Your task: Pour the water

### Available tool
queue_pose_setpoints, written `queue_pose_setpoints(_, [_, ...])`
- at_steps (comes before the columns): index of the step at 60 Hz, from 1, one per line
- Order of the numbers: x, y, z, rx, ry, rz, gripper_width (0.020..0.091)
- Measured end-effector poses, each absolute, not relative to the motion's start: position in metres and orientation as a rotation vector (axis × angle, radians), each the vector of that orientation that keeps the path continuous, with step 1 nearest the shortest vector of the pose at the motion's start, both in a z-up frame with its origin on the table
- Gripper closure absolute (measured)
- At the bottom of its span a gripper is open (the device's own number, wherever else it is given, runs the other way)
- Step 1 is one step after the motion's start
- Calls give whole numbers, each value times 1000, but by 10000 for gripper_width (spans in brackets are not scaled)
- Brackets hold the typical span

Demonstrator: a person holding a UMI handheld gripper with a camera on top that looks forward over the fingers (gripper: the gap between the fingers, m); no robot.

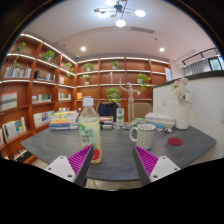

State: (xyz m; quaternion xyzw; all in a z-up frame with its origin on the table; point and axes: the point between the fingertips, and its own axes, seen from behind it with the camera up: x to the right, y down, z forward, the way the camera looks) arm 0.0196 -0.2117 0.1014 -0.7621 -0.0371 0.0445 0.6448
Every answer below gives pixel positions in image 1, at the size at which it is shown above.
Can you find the recessed ceiling light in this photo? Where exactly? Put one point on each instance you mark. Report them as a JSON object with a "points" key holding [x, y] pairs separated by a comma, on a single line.
{"points": [[161, 49], [83, 48]]}

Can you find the round-bulb ceiling chandelier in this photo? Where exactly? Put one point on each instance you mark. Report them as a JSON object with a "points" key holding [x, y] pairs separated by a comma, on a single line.
{"points": [[120, 22]]}

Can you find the black track light rail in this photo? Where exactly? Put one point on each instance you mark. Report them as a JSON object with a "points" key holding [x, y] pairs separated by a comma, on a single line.
{"points": [[200, 54]]}

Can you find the orange wooden shelf unit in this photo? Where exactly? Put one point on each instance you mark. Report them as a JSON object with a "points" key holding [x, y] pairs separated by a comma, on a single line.
{"points": [[30, 93]]}

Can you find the green white box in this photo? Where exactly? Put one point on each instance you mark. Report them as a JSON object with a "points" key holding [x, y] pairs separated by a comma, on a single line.
{"points": [[138, 121]]}

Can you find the grey curtain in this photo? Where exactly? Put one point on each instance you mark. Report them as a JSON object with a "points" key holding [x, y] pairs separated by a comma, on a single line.
{"points": [[196, 68]]}

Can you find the colourful book stack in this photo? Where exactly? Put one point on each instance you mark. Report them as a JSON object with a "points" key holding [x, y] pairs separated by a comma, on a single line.
{"points": [[63, 121]]}

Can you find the white ceramic vase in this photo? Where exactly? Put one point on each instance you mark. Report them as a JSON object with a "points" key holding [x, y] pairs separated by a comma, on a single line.
{"points": [[182, 116]]}

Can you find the white patterned mug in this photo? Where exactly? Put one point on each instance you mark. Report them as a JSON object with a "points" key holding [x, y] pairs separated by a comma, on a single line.
{"points": [[146, 136]]}

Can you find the wooden artist mannequin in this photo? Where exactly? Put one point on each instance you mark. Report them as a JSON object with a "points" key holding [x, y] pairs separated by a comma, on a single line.
{"points": [[130, 100]]}

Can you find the window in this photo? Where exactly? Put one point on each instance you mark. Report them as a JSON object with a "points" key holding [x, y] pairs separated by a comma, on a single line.
{"points": [[215, 64]]}

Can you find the green white drink carton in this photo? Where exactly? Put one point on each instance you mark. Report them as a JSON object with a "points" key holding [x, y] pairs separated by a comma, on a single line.
{"points": [[120, 117]]}

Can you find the ceiling air vent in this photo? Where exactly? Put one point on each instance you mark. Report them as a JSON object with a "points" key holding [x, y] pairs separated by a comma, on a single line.
{"points": [[142, 30]]}

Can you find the dark chair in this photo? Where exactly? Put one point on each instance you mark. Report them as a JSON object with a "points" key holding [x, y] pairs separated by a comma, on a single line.
{"points": [[107, 111]]}

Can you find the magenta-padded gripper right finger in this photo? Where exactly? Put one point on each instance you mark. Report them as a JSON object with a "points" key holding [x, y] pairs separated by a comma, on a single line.
{"points": [[163, 166]]}

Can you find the clear yellow drink bottle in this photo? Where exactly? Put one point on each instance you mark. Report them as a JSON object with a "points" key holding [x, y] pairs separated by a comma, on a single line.
{"points": [[89, 130]]}

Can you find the beige chair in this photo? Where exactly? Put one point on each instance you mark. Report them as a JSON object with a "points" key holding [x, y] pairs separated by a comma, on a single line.
{"points": [[144, 110]]}

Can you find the white book stack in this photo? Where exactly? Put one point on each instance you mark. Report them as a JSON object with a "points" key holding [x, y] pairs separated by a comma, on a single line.
{"points": [[160, 119]]}

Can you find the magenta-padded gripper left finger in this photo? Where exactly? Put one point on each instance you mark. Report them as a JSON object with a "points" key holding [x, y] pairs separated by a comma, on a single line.
{"points": [[60, 166]]}

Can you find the flat round red coaster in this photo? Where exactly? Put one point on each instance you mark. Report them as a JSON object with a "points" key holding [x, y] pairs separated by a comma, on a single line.
{"points": [[174, 141]]}

